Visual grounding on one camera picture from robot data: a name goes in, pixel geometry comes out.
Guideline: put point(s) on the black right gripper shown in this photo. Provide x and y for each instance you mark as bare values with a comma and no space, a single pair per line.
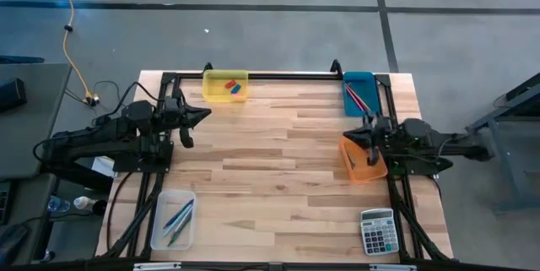
386,136

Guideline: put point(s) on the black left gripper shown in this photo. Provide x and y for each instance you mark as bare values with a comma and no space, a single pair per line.
171,115

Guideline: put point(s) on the pink pencil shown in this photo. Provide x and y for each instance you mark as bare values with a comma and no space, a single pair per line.
355,99

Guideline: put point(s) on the red eraser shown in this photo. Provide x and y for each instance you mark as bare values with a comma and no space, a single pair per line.
230,84

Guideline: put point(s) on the blue eraser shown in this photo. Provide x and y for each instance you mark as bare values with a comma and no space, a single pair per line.
235,89

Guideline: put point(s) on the mint green pen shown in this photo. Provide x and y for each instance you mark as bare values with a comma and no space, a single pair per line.
179,219

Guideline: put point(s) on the grey pen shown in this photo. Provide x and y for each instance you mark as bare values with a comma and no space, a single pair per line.
183,221

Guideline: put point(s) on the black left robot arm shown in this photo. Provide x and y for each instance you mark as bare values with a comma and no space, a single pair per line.
93,140

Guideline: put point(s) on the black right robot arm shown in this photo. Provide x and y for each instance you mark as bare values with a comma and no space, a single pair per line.
455,144

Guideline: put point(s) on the yellow translucent plastic bin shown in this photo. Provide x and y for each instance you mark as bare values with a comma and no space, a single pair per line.
213,93

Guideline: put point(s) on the orange plastic bin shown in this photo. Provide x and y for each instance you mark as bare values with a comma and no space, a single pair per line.
358,174

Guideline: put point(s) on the teal plastic bin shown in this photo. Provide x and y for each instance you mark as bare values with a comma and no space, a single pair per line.
373,89

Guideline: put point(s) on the grey desk calculator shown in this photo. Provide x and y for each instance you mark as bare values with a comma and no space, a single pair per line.
379,232

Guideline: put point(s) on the white paper sheet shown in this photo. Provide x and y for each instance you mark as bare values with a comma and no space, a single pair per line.
103,164

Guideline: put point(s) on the clear plastic bin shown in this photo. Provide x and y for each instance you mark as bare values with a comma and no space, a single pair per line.
185,241

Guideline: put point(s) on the white bottle black cap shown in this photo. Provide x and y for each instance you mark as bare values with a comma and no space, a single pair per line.
86,202

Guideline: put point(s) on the clear water bottle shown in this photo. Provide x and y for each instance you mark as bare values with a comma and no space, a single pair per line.
57,204

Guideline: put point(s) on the grey side desk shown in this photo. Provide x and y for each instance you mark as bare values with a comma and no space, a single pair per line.
21,93

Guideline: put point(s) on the black speaker box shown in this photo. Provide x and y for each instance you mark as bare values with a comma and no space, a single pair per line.
10,93

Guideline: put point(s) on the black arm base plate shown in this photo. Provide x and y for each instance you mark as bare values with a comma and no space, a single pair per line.
126,165
422,166

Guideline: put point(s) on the black aluminium table frame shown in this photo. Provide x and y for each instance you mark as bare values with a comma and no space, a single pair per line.
295,76

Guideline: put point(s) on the silver metal bracket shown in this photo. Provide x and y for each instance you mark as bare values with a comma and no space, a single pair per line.
157,266
393,267

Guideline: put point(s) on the grey-blue metal table frame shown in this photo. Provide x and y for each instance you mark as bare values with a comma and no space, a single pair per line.
512,178

